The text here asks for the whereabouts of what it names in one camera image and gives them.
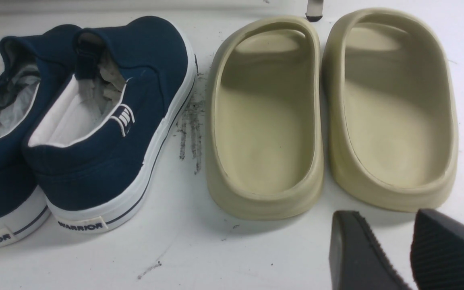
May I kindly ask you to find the metal shoe rack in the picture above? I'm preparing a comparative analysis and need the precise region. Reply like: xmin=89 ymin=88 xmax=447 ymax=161
xmin=305 ymin=0 xmax=324 ymax=23

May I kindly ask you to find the beige foam slide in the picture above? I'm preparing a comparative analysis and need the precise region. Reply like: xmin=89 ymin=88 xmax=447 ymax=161
xmin=205 ymin=15 xmax=324 ymax=220
xmin=321 ymin=8 xmax=459 ymax=212

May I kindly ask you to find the right navy slip-on shoe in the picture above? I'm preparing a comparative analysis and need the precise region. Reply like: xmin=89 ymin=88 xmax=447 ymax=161
xmin=23 ymin=15 xmax=198 ymax=234

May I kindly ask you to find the right beige foam slide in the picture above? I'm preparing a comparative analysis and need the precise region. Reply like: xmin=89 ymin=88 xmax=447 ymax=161
xmin=321 ymin=8 xmax=459 ymax=212

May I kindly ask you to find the navy slip-on shoe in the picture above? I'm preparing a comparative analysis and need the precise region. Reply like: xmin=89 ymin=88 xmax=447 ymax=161
xmin=0 ymin=24 xmax=80 ymax=247
xmin=23 ymin=15 xmax=198 ymax=234

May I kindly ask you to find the left navy slip-on shoe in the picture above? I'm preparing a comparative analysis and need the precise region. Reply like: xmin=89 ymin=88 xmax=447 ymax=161
xmin=0 ymin=24 xmax=80 ymax=247

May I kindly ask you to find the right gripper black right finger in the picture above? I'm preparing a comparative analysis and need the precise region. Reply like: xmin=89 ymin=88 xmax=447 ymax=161
xmin=410 ymin=209 xmax=464 ymax=290

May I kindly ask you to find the left beige foam slide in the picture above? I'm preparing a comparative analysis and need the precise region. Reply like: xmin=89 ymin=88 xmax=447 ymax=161
xmin=205 ymin=15 xmax=324 ymax=220

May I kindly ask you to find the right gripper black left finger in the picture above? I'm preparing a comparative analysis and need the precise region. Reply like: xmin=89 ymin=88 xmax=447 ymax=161
xmin=328 ymin=211 xmax=410 ymax=290

